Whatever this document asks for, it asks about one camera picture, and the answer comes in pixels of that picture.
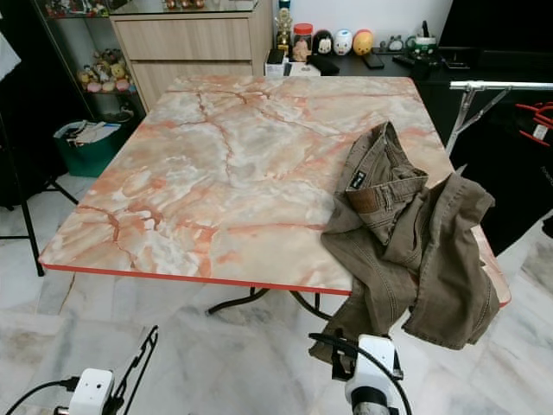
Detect jar with red lid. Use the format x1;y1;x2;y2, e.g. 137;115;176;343
292;22;315;63

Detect light wood cabinet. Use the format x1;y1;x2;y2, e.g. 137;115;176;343
108;0;276;113

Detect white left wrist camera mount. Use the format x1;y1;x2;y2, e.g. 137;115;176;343
69;368;115;415

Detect black egg figure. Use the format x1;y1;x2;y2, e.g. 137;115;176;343
314;29;334;56

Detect brown trousers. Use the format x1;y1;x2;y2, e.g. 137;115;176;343
308;121;500;364

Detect green storage basket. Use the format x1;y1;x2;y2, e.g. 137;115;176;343
54;119;126;178

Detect black glass display shelf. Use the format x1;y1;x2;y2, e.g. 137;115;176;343
30;0;139;122

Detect small gold trophy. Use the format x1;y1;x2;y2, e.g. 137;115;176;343
275;0;295;57

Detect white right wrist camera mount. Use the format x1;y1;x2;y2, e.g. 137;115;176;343
346;335;403;407

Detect black television cabinet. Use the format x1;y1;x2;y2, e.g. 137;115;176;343
268;48;553;256

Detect black hanger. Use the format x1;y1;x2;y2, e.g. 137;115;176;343
108;325;160;415

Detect green desk gadget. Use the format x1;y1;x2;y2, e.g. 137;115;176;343
404;21;443;68

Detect small white box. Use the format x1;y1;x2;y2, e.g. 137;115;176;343
264;59;293;79

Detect silver metal clothes rack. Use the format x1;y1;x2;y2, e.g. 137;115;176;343
449;80;553;156

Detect black tripod white head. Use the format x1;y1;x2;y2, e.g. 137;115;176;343
0;30;79;278

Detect white egg figure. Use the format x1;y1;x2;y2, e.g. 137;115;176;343
334;29;354;55

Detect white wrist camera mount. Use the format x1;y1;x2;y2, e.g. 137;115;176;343
69;368;115;415
346;335;403;407

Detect red hanger carrying shirt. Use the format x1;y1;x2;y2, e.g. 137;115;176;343
516;102;553;146

